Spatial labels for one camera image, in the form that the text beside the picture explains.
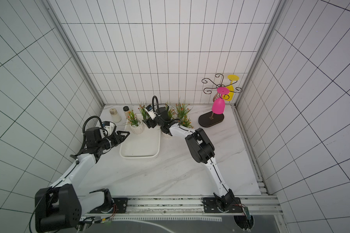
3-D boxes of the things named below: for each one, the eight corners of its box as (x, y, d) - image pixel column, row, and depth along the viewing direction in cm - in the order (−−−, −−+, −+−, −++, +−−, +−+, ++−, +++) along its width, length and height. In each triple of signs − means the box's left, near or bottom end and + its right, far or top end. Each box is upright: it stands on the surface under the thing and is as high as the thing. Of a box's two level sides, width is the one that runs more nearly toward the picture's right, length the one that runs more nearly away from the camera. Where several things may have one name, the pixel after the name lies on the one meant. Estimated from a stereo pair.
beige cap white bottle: (114, 123, 110) (110, 114, 102) (113, 117, 113) (109, 108, 105) (121, 121, 111) (117, 112, 103) (120, 115, 115) (116, 106, 107)
